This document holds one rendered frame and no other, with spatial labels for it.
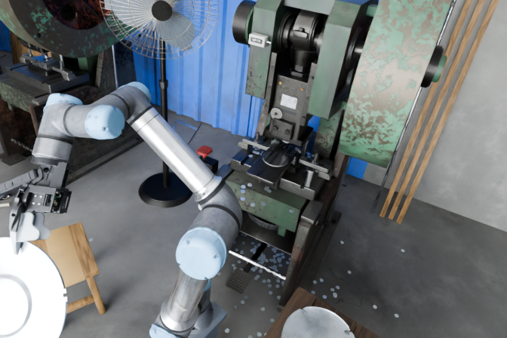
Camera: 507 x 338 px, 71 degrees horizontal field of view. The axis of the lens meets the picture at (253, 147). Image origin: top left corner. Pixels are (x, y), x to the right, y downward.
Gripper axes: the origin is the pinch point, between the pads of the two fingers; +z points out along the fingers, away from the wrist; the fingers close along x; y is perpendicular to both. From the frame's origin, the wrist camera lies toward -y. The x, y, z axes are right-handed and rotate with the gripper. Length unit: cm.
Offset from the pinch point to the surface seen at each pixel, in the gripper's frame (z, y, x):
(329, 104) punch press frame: -63, 75, 54
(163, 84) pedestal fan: -86, -12, 117
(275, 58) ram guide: -80, 51, 52
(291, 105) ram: -65, 61, 66
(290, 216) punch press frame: -19, 69, 85
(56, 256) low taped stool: 14, -35, 89
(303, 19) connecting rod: -92, 60, 43
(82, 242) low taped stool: 7, -28, 96
